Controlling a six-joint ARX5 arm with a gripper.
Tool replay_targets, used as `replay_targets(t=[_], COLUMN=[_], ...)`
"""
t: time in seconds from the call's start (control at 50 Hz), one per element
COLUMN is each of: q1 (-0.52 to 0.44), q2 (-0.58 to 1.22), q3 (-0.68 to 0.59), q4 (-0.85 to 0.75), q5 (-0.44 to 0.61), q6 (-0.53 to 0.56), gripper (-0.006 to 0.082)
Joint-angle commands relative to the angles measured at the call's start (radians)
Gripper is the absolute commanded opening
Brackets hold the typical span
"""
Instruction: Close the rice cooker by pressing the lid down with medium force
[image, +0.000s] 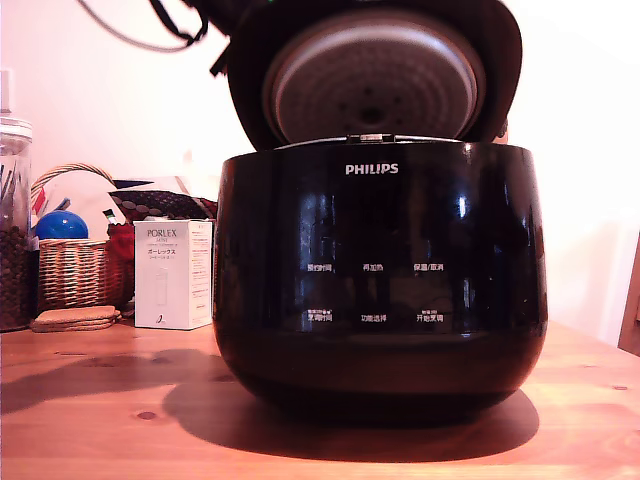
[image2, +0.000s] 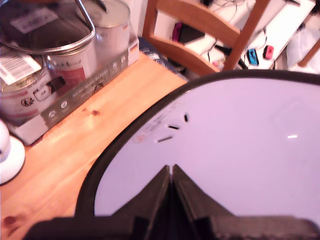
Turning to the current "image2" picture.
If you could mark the cookware box with pot pictures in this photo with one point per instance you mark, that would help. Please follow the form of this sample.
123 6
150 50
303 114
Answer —
87 85

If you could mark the blue patterned cloth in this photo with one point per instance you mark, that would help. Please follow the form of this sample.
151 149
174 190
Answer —
155 53

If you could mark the white rounded object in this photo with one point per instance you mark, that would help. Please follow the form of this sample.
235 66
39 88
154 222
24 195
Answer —
10 160

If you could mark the blue game controller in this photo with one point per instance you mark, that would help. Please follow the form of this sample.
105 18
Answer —
252 56

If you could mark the black game console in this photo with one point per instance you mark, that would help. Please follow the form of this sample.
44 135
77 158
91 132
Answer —
191 35

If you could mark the red game controller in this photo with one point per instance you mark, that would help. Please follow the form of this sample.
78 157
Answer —
268 52

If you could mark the magenta game controller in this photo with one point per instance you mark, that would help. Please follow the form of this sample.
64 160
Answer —
177 32

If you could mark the wooden chair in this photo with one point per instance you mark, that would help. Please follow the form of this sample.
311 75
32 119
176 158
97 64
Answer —
200 17

